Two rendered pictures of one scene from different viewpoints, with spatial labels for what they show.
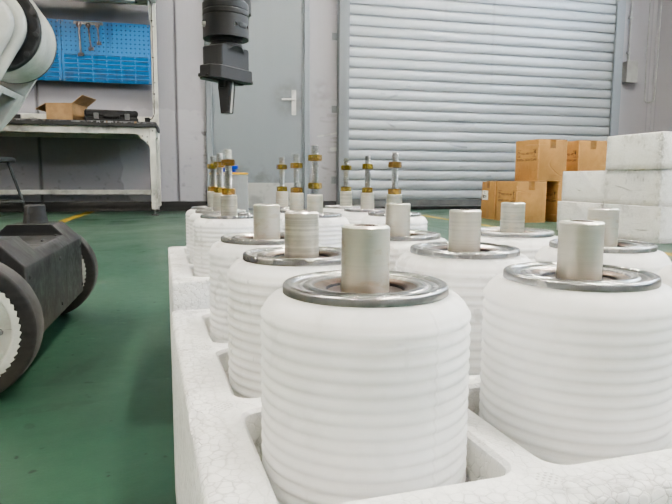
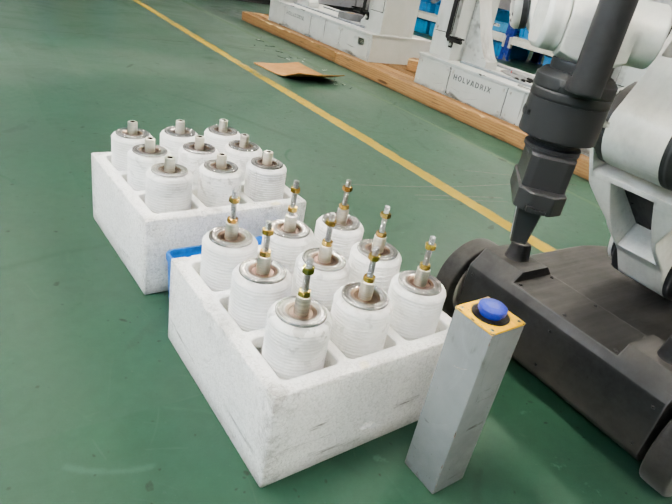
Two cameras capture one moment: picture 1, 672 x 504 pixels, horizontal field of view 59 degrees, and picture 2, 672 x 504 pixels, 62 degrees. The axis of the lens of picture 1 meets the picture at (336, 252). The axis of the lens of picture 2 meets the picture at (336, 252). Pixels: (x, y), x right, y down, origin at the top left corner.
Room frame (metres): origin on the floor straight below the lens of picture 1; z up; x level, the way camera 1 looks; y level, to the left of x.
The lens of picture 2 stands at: (1.72, -0.25, 0.71)
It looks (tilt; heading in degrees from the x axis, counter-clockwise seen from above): 28 degrees down; 157
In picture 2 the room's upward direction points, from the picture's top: 11 degrees clockwise
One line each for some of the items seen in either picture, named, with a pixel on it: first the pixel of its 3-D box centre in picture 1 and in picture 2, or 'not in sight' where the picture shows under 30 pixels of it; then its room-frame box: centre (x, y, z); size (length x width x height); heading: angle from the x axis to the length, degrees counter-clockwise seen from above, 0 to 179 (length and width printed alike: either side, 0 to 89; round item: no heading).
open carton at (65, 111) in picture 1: (66, 110); not in sight; (5.18, 2.29, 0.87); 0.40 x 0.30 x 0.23; 90
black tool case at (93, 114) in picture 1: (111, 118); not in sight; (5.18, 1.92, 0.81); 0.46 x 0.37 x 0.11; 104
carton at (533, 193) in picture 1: (520, 201); not in sight; (4.48, -1.38, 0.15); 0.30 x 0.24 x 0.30; 13
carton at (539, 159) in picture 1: (540, 160); not in sight; (4.51, -1.52, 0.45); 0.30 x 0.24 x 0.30; 16
